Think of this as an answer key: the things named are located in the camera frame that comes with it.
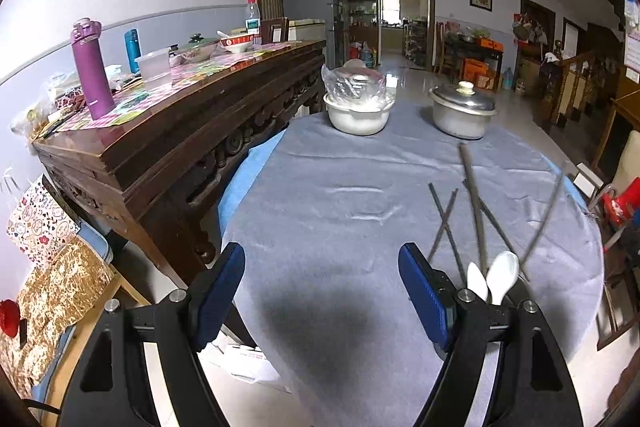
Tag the red round object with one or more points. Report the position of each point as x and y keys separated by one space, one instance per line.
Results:
x=9 y=318

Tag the wooden chair back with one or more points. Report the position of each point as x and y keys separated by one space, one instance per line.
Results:
x=274 y=29

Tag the white step stool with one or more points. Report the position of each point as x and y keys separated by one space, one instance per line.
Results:
x=589 y=177

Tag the brown wooden chair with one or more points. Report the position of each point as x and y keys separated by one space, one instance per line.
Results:
x=617 y=302

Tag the dark metal chopstick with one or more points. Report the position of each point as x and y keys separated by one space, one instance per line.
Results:
x=498 y=232
x=444 y=227
x=451 y=202
x=547 y=207

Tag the grey tablecloth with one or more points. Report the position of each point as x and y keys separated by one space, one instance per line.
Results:
x=350 y=232

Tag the wall calendar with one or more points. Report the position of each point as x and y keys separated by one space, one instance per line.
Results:
x=632 y=42

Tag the clear plastic bag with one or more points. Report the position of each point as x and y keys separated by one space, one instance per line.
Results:
x=350 y=84

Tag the white chest freezer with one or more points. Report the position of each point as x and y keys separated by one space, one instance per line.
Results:
x=307 y=29

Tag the teal water bottle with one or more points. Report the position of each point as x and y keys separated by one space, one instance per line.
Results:
x=132 y=52

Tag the blue tablecloth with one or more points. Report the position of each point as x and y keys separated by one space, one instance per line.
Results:
x=245 y=187

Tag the metal pot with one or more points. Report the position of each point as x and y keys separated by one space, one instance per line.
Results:
x=460 y=124

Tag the kitchen shelf with bottles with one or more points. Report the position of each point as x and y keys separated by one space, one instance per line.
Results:
x=357 y=7

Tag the printed cartoon bag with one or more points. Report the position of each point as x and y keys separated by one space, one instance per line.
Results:
x=42 y=222

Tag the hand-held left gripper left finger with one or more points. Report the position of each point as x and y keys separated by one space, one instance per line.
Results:
x=220 y=292

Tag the dark wooden sideboard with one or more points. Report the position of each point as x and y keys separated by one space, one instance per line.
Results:
x=175 y=142

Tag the white box under table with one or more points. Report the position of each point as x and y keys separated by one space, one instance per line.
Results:
x=250 y=367

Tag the clear bottle with red cap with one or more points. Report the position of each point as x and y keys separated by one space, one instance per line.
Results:
x=253 y=24

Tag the metal pot lid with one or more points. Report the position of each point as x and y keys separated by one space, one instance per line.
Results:
x=470 y=104

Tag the orange cardboard box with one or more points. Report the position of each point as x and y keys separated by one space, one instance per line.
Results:
x=475 y=68

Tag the wooden stair banister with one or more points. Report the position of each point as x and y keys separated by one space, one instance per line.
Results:
x=575 y=87

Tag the purple water bottle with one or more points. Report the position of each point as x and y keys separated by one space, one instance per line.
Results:
x=92 y=77

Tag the clear plastic container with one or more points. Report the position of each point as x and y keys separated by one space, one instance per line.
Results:
x=155 y=72

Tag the golden patterned cloth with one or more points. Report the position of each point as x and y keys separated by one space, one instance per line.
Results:
x=55 y=302

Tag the colourful table mat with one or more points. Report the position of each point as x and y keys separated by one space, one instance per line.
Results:
x=200 y=69

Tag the clear water jug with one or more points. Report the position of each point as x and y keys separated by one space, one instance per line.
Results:
x=507 y=79

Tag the white ceramic spoon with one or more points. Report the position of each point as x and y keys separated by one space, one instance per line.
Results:
x=502 y=272

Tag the plastic bag of snacks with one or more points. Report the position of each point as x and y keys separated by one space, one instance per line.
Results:
x=45 y=102

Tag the red and white bowl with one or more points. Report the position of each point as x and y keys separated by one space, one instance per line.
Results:
x=237 y=43

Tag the blue water jug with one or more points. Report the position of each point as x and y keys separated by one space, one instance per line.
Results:
x=367 y=57

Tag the white plastic spoons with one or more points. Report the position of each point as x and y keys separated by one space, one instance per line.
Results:
x=477 y=279

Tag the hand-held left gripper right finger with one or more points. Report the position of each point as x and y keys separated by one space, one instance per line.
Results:
x=422 y=297

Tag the glass lidded bowl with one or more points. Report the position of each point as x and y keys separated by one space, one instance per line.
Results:
x=197 y=52

